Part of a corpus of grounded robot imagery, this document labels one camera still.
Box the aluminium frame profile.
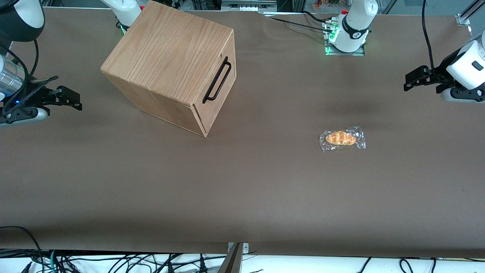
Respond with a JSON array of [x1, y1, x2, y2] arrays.
[[456, 0, 485, 26]]

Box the wooden drawer cabinet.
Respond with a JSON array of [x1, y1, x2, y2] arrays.
[[100, 0, 237, 138]]

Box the black looped floor cable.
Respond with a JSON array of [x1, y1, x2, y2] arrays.
[[0, 226, 43, 264]]

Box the colourful background items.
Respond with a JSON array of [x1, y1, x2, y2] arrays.
[[313, 0, 347, 10]]

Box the dark angled bar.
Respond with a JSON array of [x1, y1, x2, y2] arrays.
[[217, 243, 243, 273]]

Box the long black table cable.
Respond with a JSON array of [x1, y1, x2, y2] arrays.
[[270, 17, 334, 31]]

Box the short black table cable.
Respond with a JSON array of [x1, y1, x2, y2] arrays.
[[301, 11, 334, 22]]

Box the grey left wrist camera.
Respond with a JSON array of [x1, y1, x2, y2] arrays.
[[441, 86, 485, 104]]

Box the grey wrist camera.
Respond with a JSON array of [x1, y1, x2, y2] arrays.
[[0, 107, 50, 128], [441, 86, 485, 104]]

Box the croissant in clear plastic wrapper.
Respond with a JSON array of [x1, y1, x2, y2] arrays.
[[319, 126, 367, 153]]

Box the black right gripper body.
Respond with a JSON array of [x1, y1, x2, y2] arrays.
[[0, 84, 52, 116]]

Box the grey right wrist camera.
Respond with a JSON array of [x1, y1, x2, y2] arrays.
[[0, 107, 50, 128]]

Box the wooden drawer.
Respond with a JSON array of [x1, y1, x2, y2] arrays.
[[194, 31, 237, 138]]

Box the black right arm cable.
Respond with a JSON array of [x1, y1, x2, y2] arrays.
[[0, 38, 40, 114]]

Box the brown table cover mat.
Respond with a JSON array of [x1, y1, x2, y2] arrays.
[[0, 7, 485, 259]]

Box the grey equipment box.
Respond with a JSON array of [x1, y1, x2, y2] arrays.
[[221, 0, 278, 12]]

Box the black metal drawer handle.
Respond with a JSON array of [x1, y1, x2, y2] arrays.
[[202, 56, 232, 104]]

